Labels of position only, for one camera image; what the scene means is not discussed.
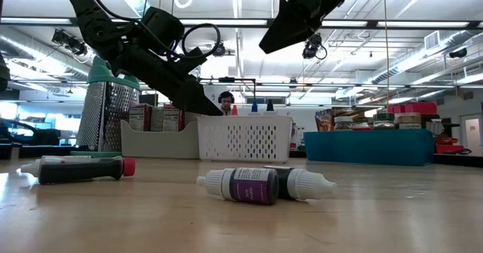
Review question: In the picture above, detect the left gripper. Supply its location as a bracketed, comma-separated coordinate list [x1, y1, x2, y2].
[112, 45, 224, 117]

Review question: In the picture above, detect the red and white cereal box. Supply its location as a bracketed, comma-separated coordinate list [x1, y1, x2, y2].
[162, 102, 185, 132]

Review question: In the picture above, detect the green mini cereal box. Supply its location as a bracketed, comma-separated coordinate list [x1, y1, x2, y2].
[150, 106, 165, 132]

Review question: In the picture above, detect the pink mini cereal box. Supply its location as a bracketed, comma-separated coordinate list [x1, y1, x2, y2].
[128, 103, 152, 132]

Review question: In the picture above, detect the green-lidded spice jar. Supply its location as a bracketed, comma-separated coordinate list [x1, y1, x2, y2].
[372, 112, 396, 130]

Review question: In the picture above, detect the person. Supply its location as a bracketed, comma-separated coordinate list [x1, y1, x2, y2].
[217, 91, 236, 117]

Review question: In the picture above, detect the black ceiling spotlight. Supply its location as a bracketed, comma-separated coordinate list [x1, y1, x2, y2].
[51, 29, 88, 57]
[301, 32, 328, 60]

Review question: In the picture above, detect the grey plastic bin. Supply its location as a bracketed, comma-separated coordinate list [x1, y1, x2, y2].
[120, 119, 201, 159]

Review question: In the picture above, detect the white perforated plastic basket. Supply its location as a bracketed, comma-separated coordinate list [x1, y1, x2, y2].
[196, 115, 294, 163]

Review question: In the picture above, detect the small black red-capped bottle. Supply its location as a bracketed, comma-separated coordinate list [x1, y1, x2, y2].
[38, 156, 137, 185]

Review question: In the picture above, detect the shelving rack with bins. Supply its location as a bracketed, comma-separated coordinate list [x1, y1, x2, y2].
[386, 100, 441, 115]

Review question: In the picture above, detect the red toolbox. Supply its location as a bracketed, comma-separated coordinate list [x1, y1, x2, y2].
[435, 136, 466, 155]

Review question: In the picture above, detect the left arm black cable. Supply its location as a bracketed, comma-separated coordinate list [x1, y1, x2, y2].
[85, 0, 222, 60]

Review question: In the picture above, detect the teal-handled metal box grater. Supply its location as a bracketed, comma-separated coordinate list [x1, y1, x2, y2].
[70, 55, 141, 157]

